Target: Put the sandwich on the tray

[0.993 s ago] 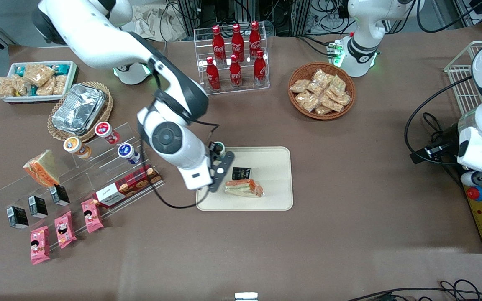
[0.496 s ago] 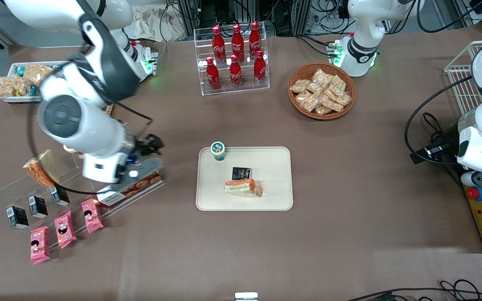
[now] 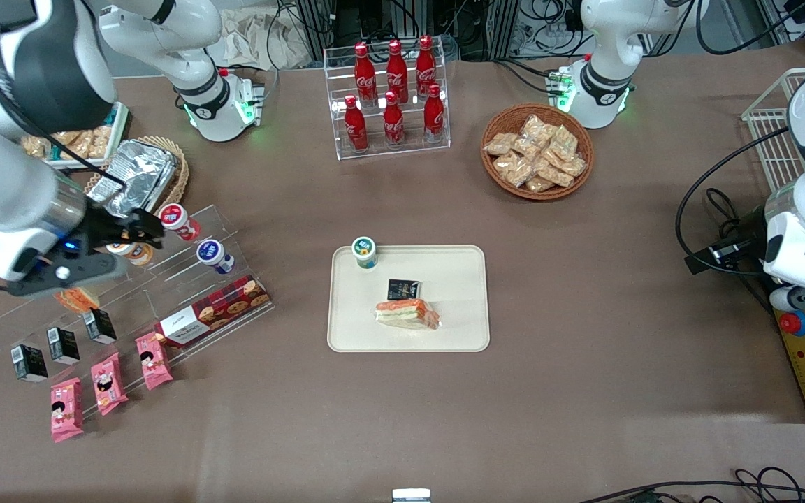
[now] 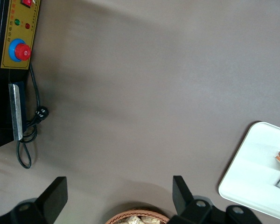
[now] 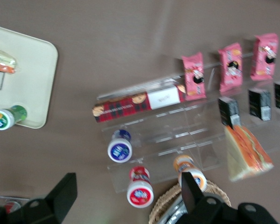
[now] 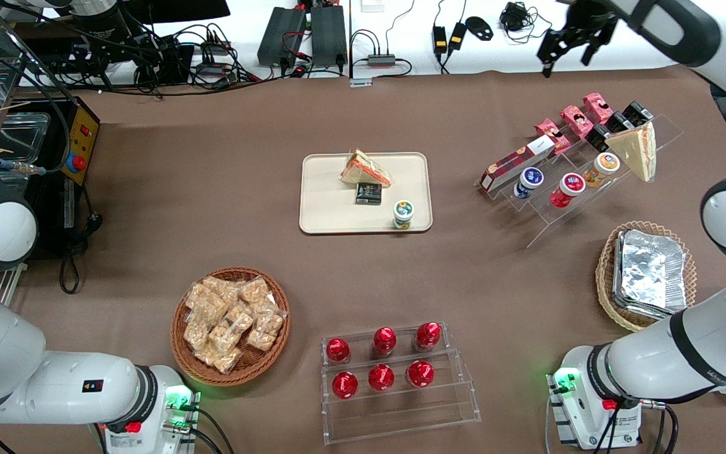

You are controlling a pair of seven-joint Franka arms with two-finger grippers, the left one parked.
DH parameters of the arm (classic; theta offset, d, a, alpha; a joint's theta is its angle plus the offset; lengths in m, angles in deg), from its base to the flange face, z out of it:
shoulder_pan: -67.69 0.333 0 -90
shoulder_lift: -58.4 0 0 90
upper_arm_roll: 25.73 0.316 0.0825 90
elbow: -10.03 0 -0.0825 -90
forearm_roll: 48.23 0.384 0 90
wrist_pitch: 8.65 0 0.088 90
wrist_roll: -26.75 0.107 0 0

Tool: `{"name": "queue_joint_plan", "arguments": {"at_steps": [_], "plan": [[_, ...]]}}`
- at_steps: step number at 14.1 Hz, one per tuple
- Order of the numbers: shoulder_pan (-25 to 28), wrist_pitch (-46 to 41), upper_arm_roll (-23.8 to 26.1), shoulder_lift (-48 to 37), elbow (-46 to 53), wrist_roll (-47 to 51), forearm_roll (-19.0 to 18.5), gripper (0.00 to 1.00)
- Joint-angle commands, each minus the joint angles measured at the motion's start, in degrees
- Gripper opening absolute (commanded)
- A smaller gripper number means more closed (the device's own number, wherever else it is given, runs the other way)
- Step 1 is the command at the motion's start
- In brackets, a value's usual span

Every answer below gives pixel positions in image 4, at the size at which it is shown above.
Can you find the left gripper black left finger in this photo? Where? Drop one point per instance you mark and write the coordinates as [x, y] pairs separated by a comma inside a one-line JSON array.
[[53, 198]]

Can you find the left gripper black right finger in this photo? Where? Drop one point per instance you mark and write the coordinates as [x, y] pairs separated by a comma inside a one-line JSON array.
[[183, 198]]

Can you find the cream plastic serving tray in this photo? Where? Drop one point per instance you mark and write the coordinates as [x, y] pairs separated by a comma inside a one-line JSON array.
[[254, 163]]

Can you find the beige cracker snack packet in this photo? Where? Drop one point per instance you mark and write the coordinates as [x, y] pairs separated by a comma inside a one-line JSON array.
[[151, 220], [133, 219]]

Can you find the round brown wicker basket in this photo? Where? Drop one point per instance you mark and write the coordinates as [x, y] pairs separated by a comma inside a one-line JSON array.
[[116, 217]]

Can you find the brown paper table cover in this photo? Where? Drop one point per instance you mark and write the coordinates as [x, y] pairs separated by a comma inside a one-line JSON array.
[[140, 93]]

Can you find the black sealer with yellow panel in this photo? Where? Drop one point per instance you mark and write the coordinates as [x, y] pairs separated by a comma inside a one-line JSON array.
[[18, 28]]

